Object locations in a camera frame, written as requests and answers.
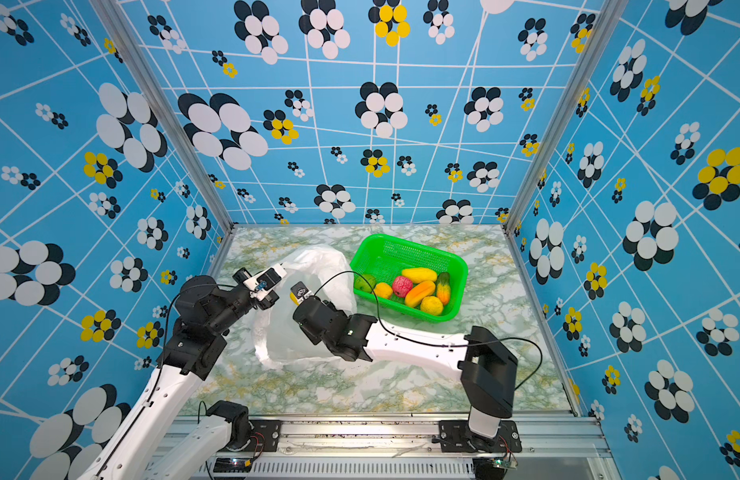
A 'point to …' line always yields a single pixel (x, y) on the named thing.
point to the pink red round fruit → (401, 286)
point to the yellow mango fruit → (420, 274)
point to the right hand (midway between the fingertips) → (316, 309)
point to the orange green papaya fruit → (443, 286)
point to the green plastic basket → (385, 259)
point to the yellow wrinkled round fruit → (431, 305)
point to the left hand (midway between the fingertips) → (279, 260)
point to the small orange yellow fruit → (383, 290)
